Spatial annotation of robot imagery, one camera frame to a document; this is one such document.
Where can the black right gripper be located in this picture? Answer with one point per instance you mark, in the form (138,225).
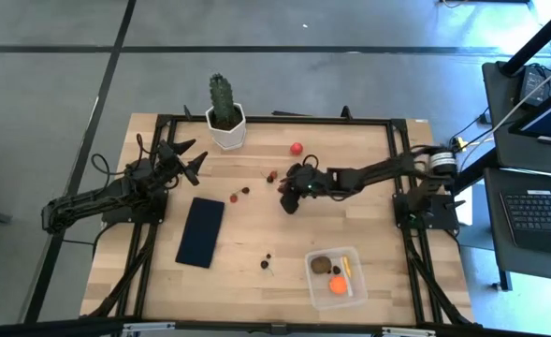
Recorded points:
(310,182)

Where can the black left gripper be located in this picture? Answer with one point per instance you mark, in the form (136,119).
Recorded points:
(167,164)

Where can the red round fruit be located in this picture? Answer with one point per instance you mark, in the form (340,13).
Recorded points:
(296,149)

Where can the brown kiwi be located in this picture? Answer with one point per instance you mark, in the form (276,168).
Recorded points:
(321,265)

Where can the single dark cherry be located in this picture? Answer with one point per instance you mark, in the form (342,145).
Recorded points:
(336,270)

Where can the small yellow elongated fruit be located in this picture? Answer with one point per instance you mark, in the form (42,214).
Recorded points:
(346,266)

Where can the orange fruit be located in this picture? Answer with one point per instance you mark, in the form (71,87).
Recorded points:
(338,285)

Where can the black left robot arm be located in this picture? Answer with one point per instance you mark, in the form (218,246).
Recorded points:
(92,199)

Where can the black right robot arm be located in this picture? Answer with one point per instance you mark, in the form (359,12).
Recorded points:
(378,171)

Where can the clear plastic tupperware container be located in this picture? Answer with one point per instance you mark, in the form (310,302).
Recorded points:
(313,292)

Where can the white hexagonal plant pot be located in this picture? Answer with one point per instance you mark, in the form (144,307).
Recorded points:
(228,138)

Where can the tall green cactus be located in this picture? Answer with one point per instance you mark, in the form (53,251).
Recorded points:
(221,98)

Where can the black flat strip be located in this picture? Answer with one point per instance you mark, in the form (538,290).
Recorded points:
(289,113)

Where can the dark blue container lid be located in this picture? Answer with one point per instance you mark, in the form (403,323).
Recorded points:
(200,231)

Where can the black rig bar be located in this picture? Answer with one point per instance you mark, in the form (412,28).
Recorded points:
(275,330)

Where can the black keyboard desk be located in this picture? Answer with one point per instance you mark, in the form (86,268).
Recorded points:
(495,234)

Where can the black monitor desk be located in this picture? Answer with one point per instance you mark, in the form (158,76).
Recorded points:
(497,93)

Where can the black keyboard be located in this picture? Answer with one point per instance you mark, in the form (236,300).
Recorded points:
(537,217)

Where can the black power adapter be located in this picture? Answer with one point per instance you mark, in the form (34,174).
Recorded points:
(532,84)

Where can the black aluminium table frame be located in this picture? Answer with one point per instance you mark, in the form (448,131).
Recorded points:
(303,120)

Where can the silver metal bracket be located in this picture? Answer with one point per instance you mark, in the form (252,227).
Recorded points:
(408,332)
(146,326)

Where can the black upright post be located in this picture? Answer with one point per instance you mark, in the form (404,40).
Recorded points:
(537,41)

